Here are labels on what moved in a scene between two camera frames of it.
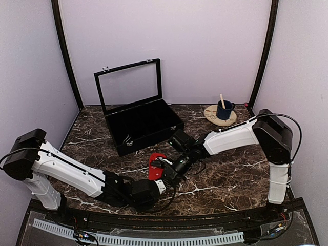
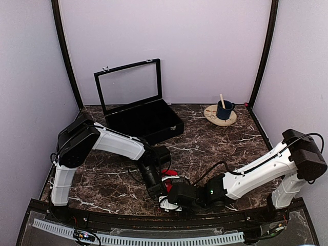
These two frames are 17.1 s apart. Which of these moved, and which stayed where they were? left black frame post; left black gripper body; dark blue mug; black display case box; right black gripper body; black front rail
Moved: right black gripper body; left black gripper body
Stayed: dark blue mug; black display case box; black front rail; left black frame post
